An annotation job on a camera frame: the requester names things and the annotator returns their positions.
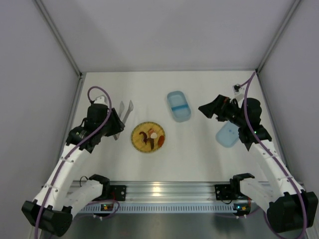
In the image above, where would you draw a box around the round bamboo plate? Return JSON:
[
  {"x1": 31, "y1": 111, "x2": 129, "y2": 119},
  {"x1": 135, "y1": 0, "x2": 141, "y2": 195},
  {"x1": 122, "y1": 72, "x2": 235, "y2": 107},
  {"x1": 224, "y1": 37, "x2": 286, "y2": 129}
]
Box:
[{"x1": 131, "y1": 121, "x2": 166, "y2": 153}]

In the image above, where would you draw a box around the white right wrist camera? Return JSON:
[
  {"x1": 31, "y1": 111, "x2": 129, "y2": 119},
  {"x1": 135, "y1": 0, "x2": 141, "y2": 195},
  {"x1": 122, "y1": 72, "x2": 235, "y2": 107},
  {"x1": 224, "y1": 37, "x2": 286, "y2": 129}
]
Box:
[{"x1": 232, "y1": 84, "x2": 245, "y2": 102}]

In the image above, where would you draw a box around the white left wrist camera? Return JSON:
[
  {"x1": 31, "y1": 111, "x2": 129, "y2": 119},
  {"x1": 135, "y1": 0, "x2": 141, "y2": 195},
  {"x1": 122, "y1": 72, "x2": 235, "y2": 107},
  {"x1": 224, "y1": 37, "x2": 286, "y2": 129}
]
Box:
[{"x1": 94, "y1": 95, "x2": 108, "y2": 105}]

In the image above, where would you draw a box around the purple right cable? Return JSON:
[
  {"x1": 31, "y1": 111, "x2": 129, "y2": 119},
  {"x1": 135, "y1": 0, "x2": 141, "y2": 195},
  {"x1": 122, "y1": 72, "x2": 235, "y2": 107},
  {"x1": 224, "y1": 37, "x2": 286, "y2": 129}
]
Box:
[{"x1": 214, "y1": 72, "x2": 308, "y2": 236}]

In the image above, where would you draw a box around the light blue lunch box lid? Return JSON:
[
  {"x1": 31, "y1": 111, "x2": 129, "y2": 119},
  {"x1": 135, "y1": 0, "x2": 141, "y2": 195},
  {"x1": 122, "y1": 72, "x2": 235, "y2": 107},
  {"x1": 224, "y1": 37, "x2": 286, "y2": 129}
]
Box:
[{"x1": 215, "y1": 121, "x2": 239, "y2": 148}]

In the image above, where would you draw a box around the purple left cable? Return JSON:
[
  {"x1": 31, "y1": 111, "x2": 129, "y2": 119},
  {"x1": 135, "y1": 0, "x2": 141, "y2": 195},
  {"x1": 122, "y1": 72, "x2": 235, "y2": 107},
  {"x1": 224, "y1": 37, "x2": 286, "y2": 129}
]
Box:
[{"x1": 34, "y1": 86, "x2": 120, "y2": 239}]

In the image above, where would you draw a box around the aluminium frame post right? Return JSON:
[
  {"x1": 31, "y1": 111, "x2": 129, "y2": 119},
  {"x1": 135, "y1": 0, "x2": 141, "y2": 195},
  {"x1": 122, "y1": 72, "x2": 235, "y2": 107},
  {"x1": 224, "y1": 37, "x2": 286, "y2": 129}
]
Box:
[{"x1": 255, "y1": 0, "x2": 304, "y2": 74}]

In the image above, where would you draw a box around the white round fish cake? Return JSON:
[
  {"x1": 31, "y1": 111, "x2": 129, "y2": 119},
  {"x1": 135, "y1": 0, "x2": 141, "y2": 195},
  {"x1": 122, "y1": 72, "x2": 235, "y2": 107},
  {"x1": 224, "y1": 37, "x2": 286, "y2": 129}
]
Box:
[{"x1": 150, "y1": 132, "x2": 158, "y2": 139}]

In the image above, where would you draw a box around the purple cable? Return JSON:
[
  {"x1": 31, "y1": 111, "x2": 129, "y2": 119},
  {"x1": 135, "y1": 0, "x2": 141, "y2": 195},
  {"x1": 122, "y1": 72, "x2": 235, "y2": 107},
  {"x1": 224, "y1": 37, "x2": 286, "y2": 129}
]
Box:
[
  {"x1": 34, "y1": 86, "x2": 120, "y2": 239},
  {"x1": 214, "y1": 72, "x2": 308, "y2": 236}
]

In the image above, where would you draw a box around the light blue lunch box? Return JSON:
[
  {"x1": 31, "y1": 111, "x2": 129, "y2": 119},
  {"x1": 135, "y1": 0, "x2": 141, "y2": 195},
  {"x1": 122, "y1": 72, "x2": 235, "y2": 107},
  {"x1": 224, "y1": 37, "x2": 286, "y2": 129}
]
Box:
[{"x1": 166, "y1": 91, "x2": 191, "y2": 122}]

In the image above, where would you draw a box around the brown green vegetable piece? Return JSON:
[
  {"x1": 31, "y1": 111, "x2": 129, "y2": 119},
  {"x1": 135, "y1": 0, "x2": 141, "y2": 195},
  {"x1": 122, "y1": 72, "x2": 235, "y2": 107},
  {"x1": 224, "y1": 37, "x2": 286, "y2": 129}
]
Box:
[{"x1": 149, "y1": 138, "x2": 154, "y2": 150}]

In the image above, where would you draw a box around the aluminium frame post left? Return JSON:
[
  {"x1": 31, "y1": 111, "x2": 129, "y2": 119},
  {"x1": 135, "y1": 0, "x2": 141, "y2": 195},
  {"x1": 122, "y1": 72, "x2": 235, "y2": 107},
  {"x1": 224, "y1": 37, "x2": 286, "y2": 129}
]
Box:
[{"x1": 32, "y1": 0, "x2": 82, "y2": 78}]

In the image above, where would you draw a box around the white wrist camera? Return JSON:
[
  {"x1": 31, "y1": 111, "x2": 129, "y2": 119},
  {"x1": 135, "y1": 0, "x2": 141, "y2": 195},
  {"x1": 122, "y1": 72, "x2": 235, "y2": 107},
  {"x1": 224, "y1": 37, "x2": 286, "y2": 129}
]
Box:
[
  {"x1": 94, "y1": 95, "x2": 108, "y2": 105},
  {"x1": 232, "y1": 84, "x2": 245, "y2": 102}
]

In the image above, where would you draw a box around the aluminium frame post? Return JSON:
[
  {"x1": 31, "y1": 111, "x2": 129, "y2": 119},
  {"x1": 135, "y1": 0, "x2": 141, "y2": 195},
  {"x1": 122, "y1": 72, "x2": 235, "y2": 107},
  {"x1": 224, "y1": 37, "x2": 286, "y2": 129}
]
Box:
[
  {"x1": 32, "y1": 0, "x2": 82, "y2": 78},
  {"x1": 255, "y1": 0, "x2": 304, "y2": 74}
]

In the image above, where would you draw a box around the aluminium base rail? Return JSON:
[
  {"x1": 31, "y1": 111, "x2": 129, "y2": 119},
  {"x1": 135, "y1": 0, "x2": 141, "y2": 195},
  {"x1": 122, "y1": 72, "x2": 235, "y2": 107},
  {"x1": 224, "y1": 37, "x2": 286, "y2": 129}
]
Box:
[{"x1": 37, "y1": 181, "x2": 306, "y2": 203}]

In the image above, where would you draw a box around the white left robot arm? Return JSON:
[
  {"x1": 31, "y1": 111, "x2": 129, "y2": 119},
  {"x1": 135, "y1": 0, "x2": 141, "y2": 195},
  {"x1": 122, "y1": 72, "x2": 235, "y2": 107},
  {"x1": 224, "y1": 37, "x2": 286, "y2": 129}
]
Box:
[{"x1": 21, "y1": 103, "x2": 125, "y2": 237}]

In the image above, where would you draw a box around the slotted cable duct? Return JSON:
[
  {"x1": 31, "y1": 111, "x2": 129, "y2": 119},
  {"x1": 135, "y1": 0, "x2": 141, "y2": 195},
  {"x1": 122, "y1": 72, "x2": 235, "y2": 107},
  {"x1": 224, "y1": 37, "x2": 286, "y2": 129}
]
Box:
[{"x1": 79, "y1": 202, "x2": 251, "y2": 214}]

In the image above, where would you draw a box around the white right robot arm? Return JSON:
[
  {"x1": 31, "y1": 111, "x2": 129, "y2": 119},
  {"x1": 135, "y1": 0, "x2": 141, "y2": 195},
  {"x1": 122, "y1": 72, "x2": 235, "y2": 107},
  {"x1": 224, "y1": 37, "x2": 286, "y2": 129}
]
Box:
[{"x1": 198, "y1": 95, "x2": 319, "y2": 233}]

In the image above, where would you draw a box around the orange fried piece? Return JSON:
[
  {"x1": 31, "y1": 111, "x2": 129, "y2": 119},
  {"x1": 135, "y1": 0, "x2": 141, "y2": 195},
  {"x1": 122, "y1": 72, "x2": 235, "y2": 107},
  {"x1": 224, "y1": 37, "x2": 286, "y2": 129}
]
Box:
[{"x1": 158, "y1": 135, "x2": 165, "y2": 148}]

